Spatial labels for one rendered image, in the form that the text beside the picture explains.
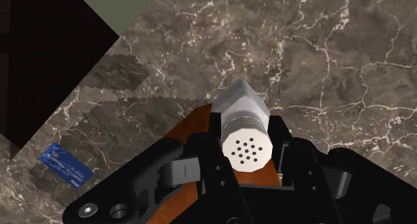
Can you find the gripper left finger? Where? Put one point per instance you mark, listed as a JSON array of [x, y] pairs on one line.
[[169, 184]]

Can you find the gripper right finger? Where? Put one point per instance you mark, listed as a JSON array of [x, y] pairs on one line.
[[312, 171]]

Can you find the white salt shaker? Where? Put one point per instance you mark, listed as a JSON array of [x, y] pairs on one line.
[[242, 119]]

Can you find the brown wooden board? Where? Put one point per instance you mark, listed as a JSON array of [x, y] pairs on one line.
[[257, 178]]

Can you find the blue card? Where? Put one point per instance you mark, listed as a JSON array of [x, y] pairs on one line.
[[66, 165]]

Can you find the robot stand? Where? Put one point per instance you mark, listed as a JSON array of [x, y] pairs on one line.
[[55, 57]]

